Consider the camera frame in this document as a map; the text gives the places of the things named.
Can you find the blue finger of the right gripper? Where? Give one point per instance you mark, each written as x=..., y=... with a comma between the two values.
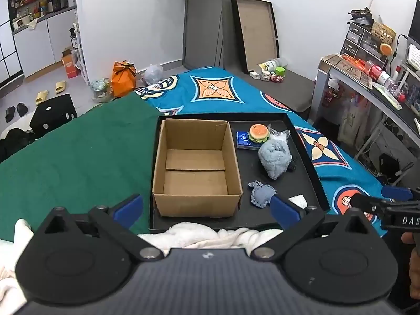
x=397, y=193
x=376, y=206

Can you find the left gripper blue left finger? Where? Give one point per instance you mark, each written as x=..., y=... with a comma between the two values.
x=128, y=211

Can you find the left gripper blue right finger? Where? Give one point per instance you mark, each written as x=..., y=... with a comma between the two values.
x=285, y=213

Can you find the small blue-grey cloth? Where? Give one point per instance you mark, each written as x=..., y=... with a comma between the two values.
x=261, y=194

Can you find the fluffy light blue towel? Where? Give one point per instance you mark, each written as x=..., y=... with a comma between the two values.
x=275, y=157

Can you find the clear plastic bag white filling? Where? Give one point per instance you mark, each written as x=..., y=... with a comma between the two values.
x=277, y=135

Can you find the small white cloth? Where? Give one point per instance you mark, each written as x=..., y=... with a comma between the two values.
x=299, y=201

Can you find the black lace scrunchie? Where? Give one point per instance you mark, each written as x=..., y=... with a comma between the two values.
x=292, y=165

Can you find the person's right hand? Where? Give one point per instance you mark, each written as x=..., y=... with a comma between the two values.
x=414, y=262

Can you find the black shallow tray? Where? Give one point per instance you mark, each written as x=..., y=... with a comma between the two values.
x=201, y=176

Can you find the green fabric cloth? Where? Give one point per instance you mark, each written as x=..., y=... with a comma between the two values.
x=100, y=158

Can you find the white fluffy towel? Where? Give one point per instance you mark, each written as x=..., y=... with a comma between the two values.
x=181, y=235

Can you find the brown cardboard box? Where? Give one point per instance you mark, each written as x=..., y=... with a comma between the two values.
x=196, y=171

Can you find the blue tissue pack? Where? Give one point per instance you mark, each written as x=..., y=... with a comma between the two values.
x=243, y=142

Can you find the plush hamburger toy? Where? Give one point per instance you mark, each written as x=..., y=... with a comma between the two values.
x=258, y=133

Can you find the grey desk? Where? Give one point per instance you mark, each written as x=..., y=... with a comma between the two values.
x=362, y=84

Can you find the red can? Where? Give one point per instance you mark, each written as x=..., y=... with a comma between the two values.
x=378, y=75

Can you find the black dice stool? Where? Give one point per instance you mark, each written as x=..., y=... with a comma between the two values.
x=52, y=114

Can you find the teal patterned bag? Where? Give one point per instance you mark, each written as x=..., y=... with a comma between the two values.
x=102, y=90

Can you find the black clothes pile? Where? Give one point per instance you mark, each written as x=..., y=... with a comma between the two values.
x=15, y=140

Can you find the orange gift bag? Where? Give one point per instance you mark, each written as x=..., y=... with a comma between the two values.
x=124, y=76

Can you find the blue patterned blanket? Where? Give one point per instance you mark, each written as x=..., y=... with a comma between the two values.
x=325, y=175

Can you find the yellow slipper right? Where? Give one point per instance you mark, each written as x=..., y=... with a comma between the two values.
x=60, y=87

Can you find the yellow slipper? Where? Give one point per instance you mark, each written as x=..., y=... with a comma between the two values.
x=60, y=87
x=41, y=97

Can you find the green lid jar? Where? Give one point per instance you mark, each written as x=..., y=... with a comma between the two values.
x=280, y=71

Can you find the yellow slipper left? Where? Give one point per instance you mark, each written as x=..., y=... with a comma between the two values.
x=41, y=97

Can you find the black slipper right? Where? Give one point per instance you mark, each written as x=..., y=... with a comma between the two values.
x=22, y=109

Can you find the black slipper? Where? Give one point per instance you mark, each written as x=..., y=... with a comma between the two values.
x=22, y=109
x=10, y=112

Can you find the white plastic tub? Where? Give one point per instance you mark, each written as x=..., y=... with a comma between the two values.
x=271, y=64

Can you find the grey drawer organizer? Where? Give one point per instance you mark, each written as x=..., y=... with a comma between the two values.
x=361, y=44

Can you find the black slipper left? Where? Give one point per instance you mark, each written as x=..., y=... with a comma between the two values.
x=10, y=112

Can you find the orange cardboard box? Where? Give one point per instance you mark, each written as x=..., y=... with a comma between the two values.
x=70, y=60

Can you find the black spray bottle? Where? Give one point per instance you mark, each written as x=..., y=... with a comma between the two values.
x=74, y=38

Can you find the white kitchen cabinet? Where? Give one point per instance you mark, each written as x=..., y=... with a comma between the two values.
x=43, y=46

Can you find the large framed board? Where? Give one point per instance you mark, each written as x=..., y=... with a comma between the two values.
x=256, y=32

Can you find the grey door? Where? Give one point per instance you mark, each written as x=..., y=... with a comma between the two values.
x=203, y=34

